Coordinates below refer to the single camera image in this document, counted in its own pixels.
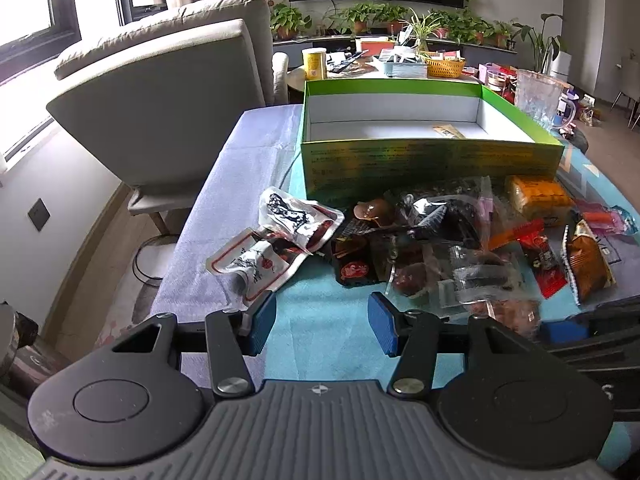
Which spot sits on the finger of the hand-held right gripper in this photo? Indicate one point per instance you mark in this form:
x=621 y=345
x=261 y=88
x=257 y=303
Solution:
x=562 y=332

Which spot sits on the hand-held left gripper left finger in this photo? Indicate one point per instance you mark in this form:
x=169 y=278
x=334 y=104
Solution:
x=261 y=325

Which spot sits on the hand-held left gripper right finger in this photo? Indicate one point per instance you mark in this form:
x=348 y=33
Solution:
x=382 y=325

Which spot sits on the dark packet with red circle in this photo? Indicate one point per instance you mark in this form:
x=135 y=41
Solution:
x=355 y=265

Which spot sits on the clear dark pastry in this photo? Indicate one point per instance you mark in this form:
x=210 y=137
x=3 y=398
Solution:
x=480 y=275

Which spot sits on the brown glossy snack packet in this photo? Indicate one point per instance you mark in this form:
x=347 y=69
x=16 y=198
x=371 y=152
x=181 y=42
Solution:
x=372 y=210

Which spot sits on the green cardboard box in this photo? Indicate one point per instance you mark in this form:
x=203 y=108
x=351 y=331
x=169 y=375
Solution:
x=400 y=165

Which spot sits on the clear bag of black snacks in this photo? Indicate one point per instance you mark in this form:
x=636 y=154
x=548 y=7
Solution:
x=440 y=215

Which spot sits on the geometric patterned tablecloth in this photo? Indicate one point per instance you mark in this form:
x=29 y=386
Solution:
x=310 y=320

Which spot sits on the clear packet dark red snack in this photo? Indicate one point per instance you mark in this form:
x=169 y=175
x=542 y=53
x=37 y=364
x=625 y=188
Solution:
x=410 y=280

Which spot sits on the clear packet of brown nuts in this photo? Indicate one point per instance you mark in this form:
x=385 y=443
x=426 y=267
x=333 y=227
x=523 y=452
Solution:
x=510 y=312

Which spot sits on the white red-bordered snack packet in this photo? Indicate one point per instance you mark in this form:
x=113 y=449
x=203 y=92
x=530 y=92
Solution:
x=250 y=265

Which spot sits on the brown orange snack packet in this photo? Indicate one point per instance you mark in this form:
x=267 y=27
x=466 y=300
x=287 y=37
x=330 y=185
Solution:
x=590 y=260

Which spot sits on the orange red snack packet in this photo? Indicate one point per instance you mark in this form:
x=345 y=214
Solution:
x=515 y=232

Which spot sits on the white black red snack packet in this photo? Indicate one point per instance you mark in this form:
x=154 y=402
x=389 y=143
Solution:
x=290 y=212

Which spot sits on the pink sausage packet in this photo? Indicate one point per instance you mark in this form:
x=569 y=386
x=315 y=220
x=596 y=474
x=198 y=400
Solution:
x=600 y=217

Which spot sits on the orange bread packet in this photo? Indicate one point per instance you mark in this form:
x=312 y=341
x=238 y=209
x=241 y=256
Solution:
x=537 y=197

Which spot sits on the orange strip snack packet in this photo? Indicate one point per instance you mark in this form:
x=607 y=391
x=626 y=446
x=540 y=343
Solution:
x=447 y=131

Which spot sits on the glass mug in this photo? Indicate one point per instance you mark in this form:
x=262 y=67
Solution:
x=537 y=97

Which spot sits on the beige upholstered chair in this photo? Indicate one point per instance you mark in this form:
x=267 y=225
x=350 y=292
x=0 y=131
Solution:
x=160 y=110

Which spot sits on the round white table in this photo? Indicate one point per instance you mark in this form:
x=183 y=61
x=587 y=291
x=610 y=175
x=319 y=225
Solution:
x=350 y=75

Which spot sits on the blue plastic basket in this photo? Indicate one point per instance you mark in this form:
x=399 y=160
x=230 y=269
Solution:
x=400 y=70

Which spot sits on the dining chair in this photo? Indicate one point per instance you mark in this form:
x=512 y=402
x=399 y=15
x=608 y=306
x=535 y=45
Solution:
x=627 y=85

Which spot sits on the yellow woven basket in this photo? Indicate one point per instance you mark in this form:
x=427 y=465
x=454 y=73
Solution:
x=445 y=69

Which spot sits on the yellow can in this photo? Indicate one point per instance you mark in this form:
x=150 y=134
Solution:
x=316 y=65

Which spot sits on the white tall pot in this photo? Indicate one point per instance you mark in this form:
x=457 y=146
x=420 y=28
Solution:
x=561 y=65

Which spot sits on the grey television cabinet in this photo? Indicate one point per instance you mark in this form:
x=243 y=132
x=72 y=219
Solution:
x=290 y=50

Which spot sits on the orange box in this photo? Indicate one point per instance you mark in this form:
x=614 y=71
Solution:
x=372 y=45

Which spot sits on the large leaf plant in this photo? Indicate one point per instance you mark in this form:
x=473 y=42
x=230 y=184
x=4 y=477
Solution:
x=542 y=40

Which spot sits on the spider plant in vase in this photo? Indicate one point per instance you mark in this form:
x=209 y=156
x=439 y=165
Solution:
x=422 y=30

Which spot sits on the potted pothos plant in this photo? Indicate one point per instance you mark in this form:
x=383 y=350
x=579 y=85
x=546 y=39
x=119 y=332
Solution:
x=287 y=20

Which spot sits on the potted green plant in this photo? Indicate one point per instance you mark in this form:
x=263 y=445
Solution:
x=372 y=15

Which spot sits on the row of potted plants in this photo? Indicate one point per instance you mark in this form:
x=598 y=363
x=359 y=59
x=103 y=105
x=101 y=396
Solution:
x=475 y=27

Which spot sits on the beige sofa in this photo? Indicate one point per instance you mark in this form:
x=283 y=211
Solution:
x=200 y=12

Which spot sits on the black framed window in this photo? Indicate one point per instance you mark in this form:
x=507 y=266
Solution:
x=65 y=10

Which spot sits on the wall socket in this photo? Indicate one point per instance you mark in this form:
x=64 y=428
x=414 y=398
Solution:
x=39 y=215

